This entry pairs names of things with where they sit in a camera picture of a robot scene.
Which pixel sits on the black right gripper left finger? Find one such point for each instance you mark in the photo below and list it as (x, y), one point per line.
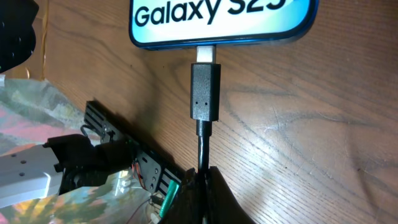
(186, 208)

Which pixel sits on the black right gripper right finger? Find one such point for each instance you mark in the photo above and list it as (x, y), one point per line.
(223, 208)

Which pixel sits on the blue Galaxy smartphone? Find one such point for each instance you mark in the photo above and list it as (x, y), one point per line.
(177, 24)

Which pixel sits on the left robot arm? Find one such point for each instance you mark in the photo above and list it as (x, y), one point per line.
(63, 163)

